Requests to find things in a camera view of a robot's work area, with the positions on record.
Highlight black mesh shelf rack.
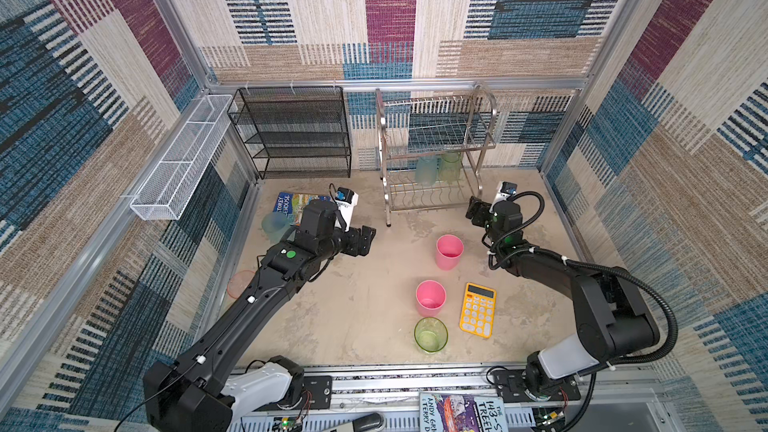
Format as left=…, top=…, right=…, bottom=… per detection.
left=228, top=86, right=352, bottom=180

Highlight silver wire dish rack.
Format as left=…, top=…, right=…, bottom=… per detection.
left=375, top=82, right=499, bottom=226

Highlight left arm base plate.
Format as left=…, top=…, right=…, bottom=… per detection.
left=251, top=375, right=333, bottom=413

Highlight pink cup near rack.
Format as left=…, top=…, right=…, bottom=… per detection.
left=435, top=234, right=464, bottom=271

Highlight pink cup centre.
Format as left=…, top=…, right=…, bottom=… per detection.
left=416, top=280, right=447, bottom=317

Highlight teal translucent cup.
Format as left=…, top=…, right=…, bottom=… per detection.
left=414, top=155, right=438, bottom=187

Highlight yellow calculator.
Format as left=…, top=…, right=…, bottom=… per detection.
left=459, top=282, right=497, bottom=339

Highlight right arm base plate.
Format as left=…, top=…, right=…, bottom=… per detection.
left=485, top=366, right=582, bottom=403

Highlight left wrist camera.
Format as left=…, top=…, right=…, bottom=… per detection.
left=329, top=184, right=359, bottom=232

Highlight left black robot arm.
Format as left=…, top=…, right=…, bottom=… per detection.
left=143, top=200, right=376, bottom=431

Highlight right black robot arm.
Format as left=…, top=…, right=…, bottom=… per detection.
left=466, top=189, right=679, bottom=400

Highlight white wire wall basket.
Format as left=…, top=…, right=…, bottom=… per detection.
left=130, top=95, right=233, bottom=221

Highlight blue picture book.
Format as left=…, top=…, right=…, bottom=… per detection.
left=273, top=192, right=331, bottom=221

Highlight green translucent cup front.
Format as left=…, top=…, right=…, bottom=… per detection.
left=413, top=317, right=449, bottom=354

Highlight purple treehouse book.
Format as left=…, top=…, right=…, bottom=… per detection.
left=419, top=392, right=508, bottom=432

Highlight green translucent cup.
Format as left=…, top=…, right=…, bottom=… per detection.
left=413, top=317, right=449, bottom=354
left=438, top=151, right=463, bottom=183

